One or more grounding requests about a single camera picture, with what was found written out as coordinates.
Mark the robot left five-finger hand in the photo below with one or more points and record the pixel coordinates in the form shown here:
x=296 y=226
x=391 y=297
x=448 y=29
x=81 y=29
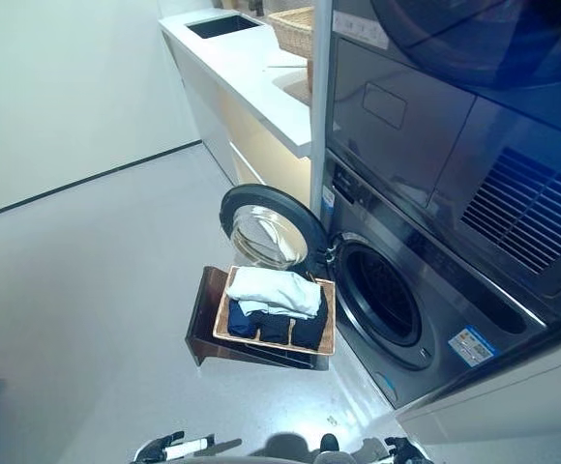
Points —
x=152 y=449

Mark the robot right five-finger hand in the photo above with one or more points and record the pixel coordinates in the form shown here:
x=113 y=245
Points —
x=406 y=449

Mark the robot left silver arm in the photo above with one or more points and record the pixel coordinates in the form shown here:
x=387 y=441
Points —
x=188 y=448

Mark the dark grey front-load washing machine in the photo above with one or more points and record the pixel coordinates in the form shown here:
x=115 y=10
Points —
x=445 y=309

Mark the round washing machine door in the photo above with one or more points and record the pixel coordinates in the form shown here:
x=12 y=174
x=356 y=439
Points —
x=266 y=227

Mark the white side cabinet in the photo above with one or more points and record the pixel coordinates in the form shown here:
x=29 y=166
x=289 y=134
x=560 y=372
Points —
x=503 y=411

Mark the robot dark torso and feet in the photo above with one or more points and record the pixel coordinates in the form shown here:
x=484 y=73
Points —
x=300 y=452

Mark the energy label sticker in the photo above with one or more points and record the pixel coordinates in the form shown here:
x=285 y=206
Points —
x=471 y=344

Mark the dark brown stool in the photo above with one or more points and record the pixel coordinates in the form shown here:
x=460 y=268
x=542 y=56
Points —
x=203 y=314

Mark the rectangular wicker laundry basket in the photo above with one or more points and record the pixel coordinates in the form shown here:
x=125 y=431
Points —
x=222 y=319

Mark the large black folded garment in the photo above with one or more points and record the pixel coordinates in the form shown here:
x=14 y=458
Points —
x=309 y=328

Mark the navy blue folded garment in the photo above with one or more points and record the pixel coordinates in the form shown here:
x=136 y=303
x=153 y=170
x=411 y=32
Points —
x=241 y=319

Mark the small black folded garment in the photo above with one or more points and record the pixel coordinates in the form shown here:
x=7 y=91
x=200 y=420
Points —
x=273 y=326

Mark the light blue folded garment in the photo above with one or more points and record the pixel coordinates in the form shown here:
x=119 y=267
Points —
x=271 y=290

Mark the small blue sticker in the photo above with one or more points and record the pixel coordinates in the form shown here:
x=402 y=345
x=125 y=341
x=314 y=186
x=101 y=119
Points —
x=328 y=199

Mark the dark grey stacked dryer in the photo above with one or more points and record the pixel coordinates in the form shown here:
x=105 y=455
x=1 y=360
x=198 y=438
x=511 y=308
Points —
x=435 y=121

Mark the grey vertical cabinet panel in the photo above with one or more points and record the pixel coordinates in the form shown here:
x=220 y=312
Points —
x=320 y=121

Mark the white counter cabinet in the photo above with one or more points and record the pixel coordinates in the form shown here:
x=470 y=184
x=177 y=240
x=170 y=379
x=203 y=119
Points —
x=242 y=96

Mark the white dryer label sticker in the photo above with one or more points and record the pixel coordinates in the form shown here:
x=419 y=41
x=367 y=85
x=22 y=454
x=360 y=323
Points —
x=360 y=30

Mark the black countertop sink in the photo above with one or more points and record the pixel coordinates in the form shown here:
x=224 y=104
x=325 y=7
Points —
x=225 y=26

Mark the woven wicker storage basket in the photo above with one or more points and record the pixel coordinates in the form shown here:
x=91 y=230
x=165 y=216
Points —
x=295 y=29

